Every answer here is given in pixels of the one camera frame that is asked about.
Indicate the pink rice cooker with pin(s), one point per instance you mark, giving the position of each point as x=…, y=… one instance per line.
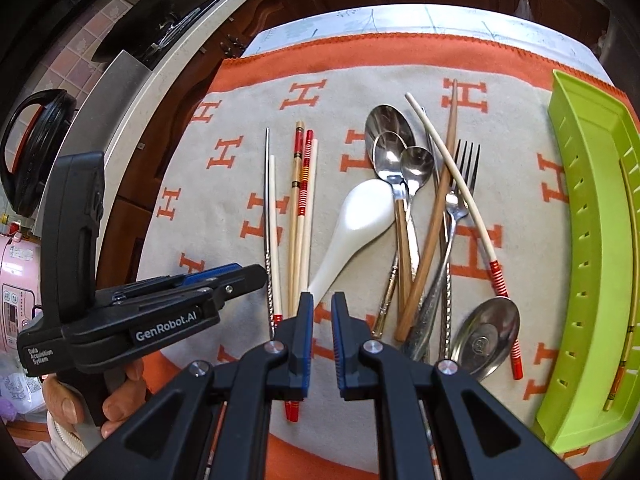
x=17, y=285

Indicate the person's left hand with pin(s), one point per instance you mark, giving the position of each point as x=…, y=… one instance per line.
x=119, y=402

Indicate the cream chopstick red striped end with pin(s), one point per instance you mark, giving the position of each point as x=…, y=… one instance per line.
x=273, y=240
x=310, y=200
x=470, y=195

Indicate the steel spoon with stamped bowl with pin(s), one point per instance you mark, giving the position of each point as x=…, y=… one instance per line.
x=487, y=335

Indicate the stainless steel appliance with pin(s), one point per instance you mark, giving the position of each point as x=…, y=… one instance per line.
x=115, y=90

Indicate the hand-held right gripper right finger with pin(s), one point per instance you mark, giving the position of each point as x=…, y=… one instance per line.
x=340, y=327

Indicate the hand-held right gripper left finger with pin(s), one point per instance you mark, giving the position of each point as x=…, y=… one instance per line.
x=306, y=322

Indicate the white ceramic spoon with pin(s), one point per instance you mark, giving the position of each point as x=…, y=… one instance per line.
x=360, y=215

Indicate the brown wooden chopstick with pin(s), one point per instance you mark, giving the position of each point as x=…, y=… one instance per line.
x=440, y=200

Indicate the thin bamboo chopstick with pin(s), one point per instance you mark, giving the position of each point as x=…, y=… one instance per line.
x=621, y=367

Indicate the large steel spoon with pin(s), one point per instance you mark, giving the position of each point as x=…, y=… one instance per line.
x=390, y=122

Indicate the orange grey printed blanket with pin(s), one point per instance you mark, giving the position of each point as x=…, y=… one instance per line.
x=250, y=115

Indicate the white kitchen counter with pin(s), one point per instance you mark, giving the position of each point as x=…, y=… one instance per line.
x=165, y=70

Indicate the red white striped chopstick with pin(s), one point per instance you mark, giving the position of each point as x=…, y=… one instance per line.
x=305, y=185

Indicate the white plastic bag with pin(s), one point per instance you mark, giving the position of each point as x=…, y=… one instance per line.
x=522, y=10

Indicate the white floral tablecloth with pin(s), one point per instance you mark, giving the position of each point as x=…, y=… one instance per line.
x=350, y=22

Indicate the green plastic utensil tray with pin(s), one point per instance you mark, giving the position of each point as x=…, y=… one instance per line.
x=575, y=260

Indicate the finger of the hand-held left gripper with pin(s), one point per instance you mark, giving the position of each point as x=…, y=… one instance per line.
x=246, y=280
x=215, y=271

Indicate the small steel spoon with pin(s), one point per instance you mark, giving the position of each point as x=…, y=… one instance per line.
x=418, y=166

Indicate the person's left forearm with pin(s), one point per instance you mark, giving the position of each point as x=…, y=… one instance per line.
x=60, y=440

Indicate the bamboo chopstick with coloured bands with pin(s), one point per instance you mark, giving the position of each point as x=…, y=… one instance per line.
x=296, y=175

